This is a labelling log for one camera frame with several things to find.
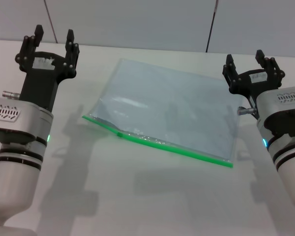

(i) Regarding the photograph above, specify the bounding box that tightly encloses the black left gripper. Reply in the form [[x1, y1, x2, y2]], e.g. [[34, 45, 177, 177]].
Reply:
[[14, 25, 80, 113]]

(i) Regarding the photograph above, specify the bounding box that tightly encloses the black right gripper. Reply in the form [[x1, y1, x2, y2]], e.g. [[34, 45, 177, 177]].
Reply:
[[222, 49, 286, 110]]

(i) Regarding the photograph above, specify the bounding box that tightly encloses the transparent green-zip document bag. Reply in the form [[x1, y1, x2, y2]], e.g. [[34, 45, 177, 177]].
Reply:
[[82, 58, 244, 169]]

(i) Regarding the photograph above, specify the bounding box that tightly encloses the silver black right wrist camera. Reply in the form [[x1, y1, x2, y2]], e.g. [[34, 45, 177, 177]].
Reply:
[[256, 85, 295, 140]]

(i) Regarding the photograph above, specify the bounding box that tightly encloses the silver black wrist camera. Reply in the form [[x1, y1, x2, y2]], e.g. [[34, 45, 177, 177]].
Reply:
[[256, 85, 295, 140], [0, 96, 54, 146]]

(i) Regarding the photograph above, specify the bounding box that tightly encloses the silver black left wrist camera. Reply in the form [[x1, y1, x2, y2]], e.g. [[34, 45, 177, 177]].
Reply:
[[0, 96, 54, 146]]

